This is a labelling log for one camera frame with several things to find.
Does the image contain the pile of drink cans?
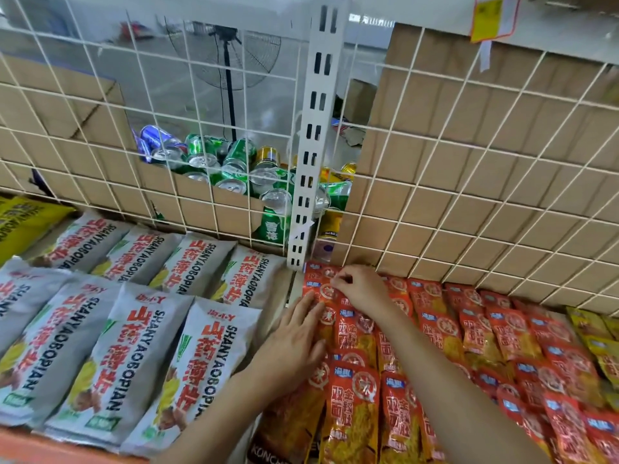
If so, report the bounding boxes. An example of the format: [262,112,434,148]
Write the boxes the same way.
[133,124,359,264]

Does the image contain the white slotted shelf post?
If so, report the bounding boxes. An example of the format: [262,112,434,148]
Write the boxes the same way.
[286,0,350,272]

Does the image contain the rows of grey snack packets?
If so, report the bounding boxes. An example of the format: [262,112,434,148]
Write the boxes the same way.
[0,211,287,459]

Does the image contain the black standing fan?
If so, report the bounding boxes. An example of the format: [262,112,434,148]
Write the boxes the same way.
[163,20,282,143]

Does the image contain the red snack packet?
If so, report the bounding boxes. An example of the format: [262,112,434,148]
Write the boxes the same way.
[302,281,342,335]

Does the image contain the yellow price tag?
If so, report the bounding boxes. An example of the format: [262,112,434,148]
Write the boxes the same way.
[469,0,521,44]

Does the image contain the white wire mesh panel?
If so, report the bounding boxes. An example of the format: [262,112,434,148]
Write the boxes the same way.
[0,0,316,267]
[329,23,619,318]

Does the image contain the person's left hand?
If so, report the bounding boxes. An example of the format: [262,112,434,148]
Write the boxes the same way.
[248,291,330,405]

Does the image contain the yellow snack bag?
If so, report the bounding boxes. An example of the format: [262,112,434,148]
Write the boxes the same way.
[0,195,76,266]

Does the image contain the rows of red snack packets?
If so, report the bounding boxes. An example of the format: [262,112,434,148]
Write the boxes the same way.
[300,261,619,464]

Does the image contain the low brown cardboard box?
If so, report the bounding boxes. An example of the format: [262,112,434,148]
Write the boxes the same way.
[0,54,292,256]

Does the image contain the person's right hand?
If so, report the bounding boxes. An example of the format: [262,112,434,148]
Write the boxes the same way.
[331,264,396,318]

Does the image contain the tall brown cardboard box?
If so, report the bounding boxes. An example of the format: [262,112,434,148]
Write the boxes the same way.
[333,22,619,317]

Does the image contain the small brown carton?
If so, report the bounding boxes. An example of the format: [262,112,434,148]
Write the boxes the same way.
[341,79,378,127]

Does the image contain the yellow green snack packet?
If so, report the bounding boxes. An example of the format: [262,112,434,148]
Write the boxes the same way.
[584,333,619,388]
[567,306,614,342]

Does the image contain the person's left forearm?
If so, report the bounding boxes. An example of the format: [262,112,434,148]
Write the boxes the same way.
[162,364,292,464]

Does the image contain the person's right forearm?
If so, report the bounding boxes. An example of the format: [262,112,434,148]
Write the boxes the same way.
[372,302,554,464]

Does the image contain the orange brown snack packet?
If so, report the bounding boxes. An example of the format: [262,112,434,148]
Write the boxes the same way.
[248,377,327,464]

